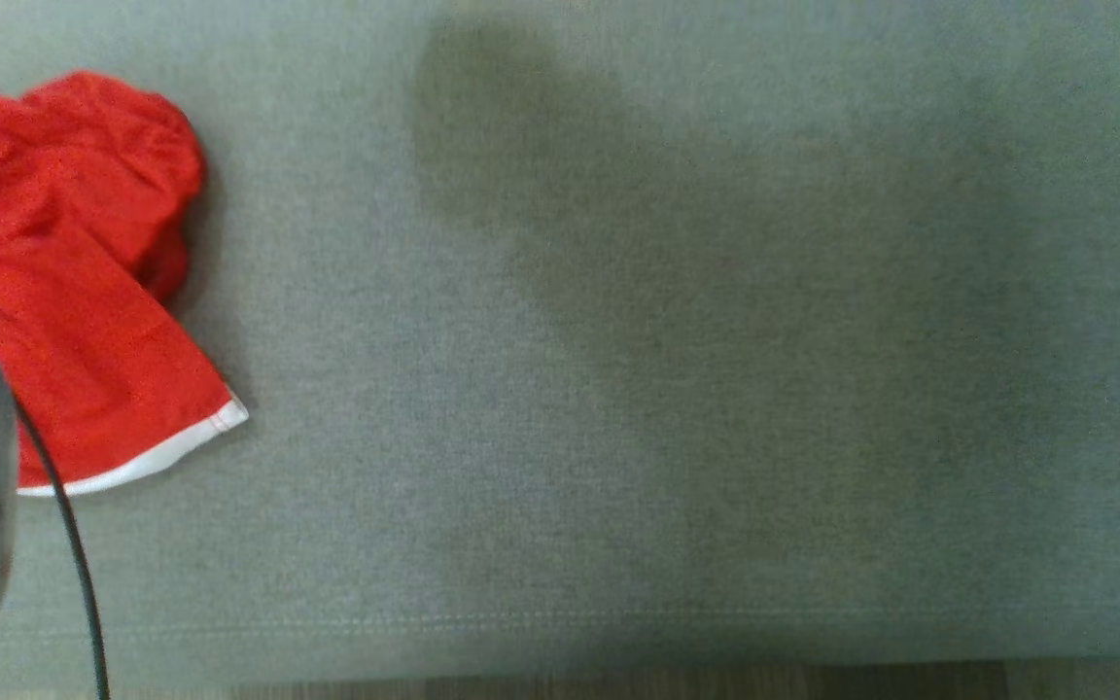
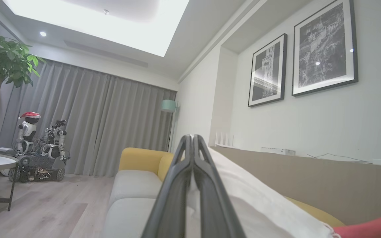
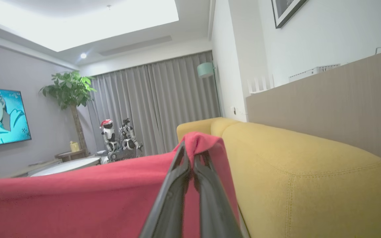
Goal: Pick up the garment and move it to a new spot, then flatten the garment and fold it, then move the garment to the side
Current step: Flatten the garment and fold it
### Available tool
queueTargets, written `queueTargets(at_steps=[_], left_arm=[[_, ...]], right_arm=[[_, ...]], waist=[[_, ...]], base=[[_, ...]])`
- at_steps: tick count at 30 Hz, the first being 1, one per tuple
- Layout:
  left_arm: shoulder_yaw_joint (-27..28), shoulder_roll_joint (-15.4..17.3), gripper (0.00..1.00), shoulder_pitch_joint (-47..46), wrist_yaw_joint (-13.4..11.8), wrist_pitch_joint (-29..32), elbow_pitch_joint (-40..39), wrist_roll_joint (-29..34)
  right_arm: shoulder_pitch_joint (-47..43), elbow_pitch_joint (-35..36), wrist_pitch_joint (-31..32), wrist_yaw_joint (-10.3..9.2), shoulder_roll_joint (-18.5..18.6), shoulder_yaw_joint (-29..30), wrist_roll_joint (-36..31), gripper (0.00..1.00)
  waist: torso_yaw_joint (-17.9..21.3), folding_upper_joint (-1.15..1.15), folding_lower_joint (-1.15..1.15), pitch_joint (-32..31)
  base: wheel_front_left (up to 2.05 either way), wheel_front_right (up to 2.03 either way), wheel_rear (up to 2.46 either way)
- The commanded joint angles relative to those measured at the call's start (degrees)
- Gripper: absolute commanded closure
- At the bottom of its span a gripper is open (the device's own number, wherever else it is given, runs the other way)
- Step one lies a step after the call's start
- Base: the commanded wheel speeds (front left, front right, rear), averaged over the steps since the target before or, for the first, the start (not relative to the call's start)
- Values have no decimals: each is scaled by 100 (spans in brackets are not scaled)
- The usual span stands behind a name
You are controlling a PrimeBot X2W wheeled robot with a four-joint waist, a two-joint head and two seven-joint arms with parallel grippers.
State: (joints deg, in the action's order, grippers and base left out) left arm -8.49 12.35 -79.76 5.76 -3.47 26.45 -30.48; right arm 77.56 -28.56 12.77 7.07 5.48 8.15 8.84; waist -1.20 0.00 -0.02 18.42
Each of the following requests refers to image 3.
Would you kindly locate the grey pleated curtain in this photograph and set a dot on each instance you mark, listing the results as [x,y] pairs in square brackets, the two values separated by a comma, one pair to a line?
[157,105]

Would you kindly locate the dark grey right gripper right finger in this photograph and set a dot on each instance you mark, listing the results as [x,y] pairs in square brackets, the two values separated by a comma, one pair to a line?
[213,211]

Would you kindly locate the round ceiling spot light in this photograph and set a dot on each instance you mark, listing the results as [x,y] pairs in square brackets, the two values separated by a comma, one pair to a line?
[83,56]

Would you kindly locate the wall mounted flat television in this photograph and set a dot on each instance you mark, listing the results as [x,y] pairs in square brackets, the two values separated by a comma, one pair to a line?
[2,115]

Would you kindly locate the toy robot with red hat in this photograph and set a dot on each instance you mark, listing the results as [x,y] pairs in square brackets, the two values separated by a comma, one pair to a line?
[108,134]

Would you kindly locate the small yellow sofa back cushion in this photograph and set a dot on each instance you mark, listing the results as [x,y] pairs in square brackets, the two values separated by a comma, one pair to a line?
[225,125]

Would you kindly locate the small yellow jar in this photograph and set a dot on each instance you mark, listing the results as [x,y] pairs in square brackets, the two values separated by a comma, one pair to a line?
[74,146]

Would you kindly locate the white round coffee table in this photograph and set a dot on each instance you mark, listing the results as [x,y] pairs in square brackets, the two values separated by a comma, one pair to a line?
[68,166]

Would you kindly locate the black and white toy robot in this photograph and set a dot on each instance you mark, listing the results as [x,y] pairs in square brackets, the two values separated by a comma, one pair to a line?
[128,134]

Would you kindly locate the floor lamp with mint shade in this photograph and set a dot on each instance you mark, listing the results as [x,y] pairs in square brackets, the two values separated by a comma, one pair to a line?
[205,70]

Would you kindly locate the beige wooden partition panel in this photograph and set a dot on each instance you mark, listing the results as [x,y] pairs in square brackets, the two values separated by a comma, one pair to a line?
[336,105]

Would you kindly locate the flat white electronic device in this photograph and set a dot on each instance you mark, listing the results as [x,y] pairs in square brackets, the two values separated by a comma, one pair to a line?
[313,72]

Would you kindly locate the green potted money tree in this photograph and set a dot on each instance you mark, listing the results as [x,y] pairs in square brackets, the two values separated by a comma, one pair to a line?
[69,89]

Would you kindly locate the red garment with white trim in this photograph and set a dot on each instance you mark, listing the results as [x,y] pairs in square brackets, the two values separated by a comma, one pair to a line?
[78,198]

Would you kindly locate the large yellow sofa back cushion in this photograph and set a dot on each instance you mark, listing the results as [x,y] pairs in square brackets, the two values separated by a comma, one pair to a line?
[309,185]

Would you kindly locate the white router with antennas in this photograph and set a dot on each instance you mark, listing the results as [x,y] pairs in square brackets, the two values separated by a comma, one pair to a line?
[260,85]

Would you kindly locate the dark toy display base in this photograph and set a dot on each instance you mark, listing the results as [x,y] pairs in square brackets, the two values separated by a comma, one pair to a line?
[124,155]

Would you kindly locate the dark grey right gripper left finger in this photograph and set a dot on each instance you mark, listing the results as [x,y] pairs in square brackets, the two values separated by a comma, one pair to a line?
[169,205]

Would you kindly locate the black framed wall picture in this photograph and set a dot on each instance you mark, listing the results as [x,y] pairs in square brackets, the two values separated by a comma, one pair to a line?
[284,13]

